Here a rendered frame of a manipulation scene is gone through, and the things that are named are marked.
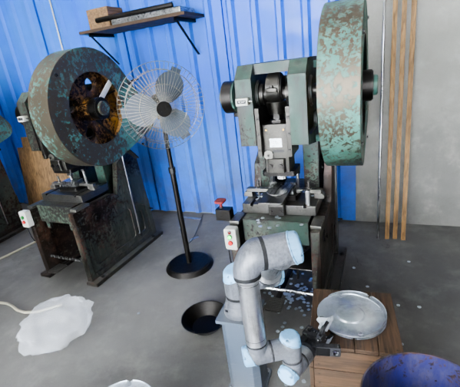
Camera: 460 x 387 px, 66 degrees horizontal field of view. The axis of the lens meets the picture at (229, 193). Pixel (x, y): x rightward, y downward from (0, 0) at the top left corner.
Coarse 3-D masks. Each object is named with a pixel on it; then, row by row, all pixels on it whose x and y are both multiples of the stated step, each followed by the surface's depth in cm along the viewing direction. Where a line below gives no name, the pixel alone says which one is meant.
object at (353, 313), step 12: (324, 300) 171; (336, 300) 170; (348, 300) 169; (360, 300) 168; (324, 312) 163; (336, 312) 162; (348, 312) 161; (360, 312) 160; (372, 312) 160; (336, 324) 155; (348, 324) 154; (360, 324) 153; (372, 324) 153; (348, 336) 148; (360, 336) 147
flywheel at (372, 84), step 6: (366, 72) 175; (372, 72) 175; (366, 78) 174; (372, 78) 173; (378, 78) 177; (366, 84) 174; (372, 84) 173; (366, 90) 175; (372, 90) 174; (366, 96) 177; (372, 96) 177
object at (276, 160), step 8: (272, 120) 203; (280, 120) 200; (264, 128) 201; (272, 128) 199; (280, 128) 197; (264, 136) 203; (272, 136) 201; (280, 136) 199; (264, 144) 204; (272, 144) 203; (280, 144) 201; (264, 152) 206; (272, 152) 203; (280, 152) 202; (272, 160) 203; (280, 160) 201; (288, 160) 203; (272, 168) 205; (280, 168) 203; (288, 168) 204
